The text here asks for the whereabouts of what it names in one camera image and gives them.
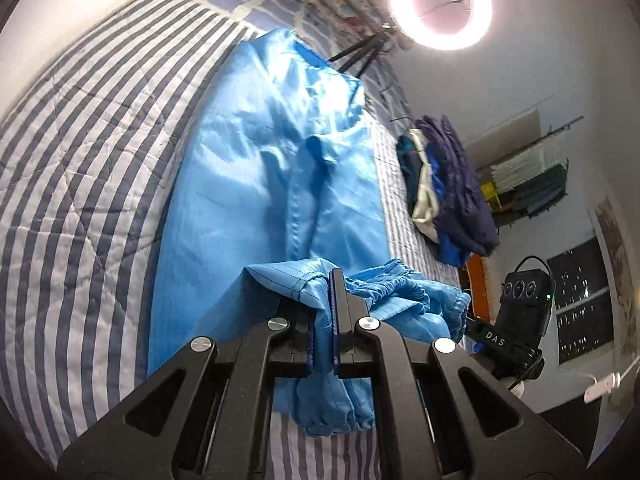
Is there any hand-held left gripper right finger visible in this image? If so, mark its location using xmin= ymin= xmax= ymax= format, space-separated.
xmin=330 ymin=268 xmax=587 ymax=480

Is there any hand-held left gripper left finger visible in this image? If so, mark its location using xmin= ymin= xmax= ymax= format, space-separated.
xmin=56 ymin=299 xmax=317 ymax=480

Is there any light blue garment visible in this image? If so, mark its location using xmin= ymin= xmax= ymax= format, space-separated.
xmin=147 ymin=27 xmax=472 ymax=438

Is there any pile of dark clothes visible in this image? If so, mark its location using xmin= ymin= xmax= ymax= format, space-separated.
xmin=415 ymin=114 xmax=501 ymax=259

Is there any clothes drying rack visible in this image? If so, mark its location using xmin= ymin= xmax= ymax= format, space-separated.
xmin=472 ymin=115 xmax=586 ymax=223

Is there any dark window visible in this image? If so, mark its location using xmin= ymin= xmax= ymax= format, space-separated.
xmin=546 ymin=236 xmax=617 ymax=367

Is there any royal blue folded cloth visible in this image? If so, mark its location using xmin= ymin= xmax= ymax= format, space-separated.
xmin=429 ymin=160 xmax=474 ymax=269

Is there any white power strip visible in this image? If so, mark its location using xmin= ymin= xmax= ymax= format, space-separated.
xmin=583 ymin=372 xmax=632 ymax=404

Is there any yellow box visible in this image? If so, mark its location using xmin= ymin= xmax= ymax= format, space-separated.
xmin=479 ymin=182 xmax=504 ymax=217

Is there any white folded cloth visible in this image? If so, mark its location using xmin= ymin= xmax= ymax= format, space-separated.
xmin=406 ymin=128 xmax=442 ymax=242

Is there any teal folded cloth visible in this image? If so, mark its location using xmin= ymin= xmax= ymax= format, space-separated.
xmin=396 ymin=135 xmax=426 ymax=217

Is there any black tripod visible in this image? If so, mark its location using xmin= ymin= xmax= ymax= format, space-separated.
xmin=330 ymin=34 xmax=402 ymax=79

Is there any blue white striped quilt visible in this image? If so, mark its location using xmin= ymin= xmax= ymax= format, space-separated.
xmin=0 ymin=0 xmax=468 ymax=480

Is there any wooden bed frame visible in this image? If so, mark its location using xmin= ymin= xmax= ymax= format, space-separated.
xmin=466 ymin=254 xmax=502 ymax=323

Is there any wall poster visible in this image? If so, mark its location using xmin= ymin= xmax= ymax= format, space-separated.
xmin=587 ymin=194 xmax=640 ymax=311

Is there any ring light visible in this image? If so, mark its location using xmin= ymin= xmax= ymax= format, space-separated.
xmin=386 ymin=0 xmax=494 ymax=52

